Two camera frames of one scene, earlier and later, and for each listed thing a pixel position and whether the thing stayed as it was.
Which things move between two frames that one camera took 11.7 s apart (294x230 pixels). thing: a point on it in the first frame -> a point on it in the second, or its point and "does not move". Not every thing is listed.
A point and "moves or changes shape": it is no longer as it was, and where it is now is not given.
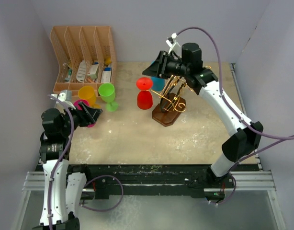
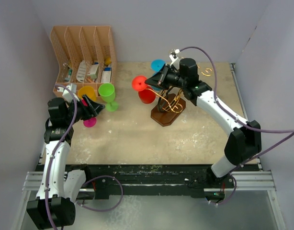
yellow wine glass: (87, 93) does not move
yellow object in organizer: (107, 61) does not move
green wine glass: (107, 91) does not move
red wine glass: (145, 97) moves or changes shape
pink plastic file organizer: (86, 57) does not move
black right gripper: (159, 68) -> (160, 79)
